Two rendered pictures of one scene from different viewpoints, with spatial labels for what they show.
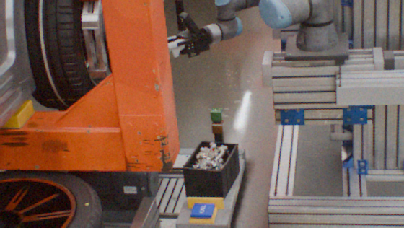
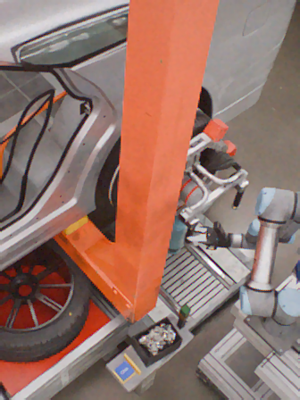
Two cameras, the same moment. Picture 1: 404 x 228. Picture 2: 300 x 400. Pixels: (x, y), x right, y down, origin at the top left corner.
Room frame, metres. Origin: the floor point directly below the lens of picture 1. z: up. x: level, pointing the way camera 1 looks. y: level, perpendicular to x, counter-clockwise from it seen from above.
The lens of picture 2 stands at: (1.32, -0.43, 3.19)
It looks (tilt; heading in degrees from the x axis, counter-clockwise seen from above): 55 degrees down; 29
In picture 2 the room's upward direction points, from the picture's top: 8 degrees clockwise
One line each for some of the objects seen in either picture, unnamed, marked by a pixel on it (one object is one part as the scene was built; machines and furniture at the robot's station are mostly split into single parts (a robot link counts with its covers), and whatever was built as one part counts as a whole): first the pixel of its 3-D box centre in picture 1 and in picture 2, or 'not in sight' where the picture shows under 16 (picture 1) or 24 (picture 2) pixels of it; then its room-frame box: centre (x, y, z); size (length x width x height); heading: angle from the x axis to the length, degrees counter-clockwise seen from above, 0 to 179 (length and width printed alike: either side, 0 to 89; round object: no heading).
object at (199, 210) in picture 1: (203, 211); (124, 370); (2.11, 0.03, 0.47); 0.07 x 0.07 x 0.02; 77
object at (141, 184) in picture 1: (105, 193); not in sight; (2.65, 0.42, 0.26); 0.42 x 0.18 x 0.35; 77
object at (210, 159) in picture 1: (212, 168); (156, 341); (2.31, -0.01, 0.51); 0.20 x 0.14 x 0.13; 159
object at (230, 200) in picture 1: (212, 193); (150, 351); (2.28, -0.01, 0.44); 0.43 x 0.17 x 0.03; 167
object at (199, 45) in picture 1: (194, 41); (218, 239); (2.80, 0.01, 0.80); 0.12 x 0.08 x 0.09; 122
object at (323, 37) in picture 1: (317, 31); (281, 316); (2.60, -0.43, 0.87); 0.15 x 0.15 x 0.10
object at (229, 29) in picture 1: (226, 28); (251, 241); (2.89, -0.13, 0.81); 0.11 x 0.08 x 0.09; 122
